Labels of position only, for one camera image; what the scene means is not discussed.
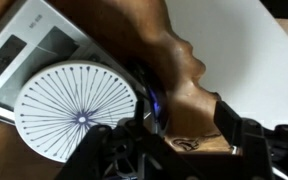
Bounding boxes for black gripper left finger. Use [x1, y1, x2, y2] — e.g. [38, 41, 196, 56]
[134, 100, 144, 124]

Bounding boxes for blue lens glasses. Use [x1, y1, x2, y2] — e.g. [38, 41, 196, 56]
[130, 62, 169, 135]

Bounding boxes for silver kitchen scale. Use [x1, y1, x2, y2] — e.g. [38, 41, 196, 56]
[0, 0, 145, 163]

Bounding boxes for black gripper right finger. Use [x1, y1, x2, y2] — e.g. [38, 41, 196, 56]
[214, 101, 242, 146]

